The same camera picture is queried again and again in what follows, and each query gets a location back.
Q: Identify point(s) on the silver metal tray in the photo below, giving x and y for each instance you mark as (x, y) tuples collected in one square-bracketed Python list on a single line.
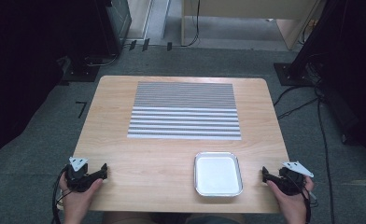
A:
[(217, 174)]

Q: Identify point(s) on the black stand base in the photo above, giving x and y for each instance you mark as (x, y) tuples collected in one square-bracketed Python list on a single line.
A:
[(291, 74), (81, 70)]

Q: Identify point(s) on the dark curtain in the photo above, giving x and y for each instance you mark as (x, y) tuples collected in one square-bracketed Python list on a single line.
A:
[(352, 62), (22, 68)]

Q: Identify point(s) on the black equipment cabinet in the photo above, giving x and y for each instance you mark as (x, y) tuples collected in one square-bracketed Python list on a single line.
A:
[(115, 25)]

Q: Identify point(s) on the grey striped placemat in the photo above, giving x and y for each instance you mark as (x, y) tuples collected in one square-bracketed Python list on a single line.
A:
[(184, 102)]

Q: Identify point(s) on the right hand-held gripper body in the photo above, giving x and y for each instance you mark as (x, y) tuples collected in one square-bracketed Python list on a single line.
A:
[(291, 179)]

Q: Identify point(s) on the light wooden desk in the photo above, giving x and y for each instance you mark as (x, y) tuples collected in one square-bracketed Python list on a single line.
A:
[(252, 7)]

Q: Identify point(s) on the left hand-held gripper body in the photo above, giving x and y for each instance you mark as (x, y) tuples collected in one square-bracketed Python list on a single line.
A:
[(77, 177)]

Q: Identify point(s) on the person's right hand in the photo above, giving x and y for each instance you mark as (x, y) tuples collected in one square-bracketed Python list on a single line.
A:
[(291, 202)]

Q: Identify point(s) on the person's left hand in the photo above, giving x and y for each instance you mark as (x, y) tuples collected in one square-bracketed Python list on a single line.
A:
[(78, 200)]

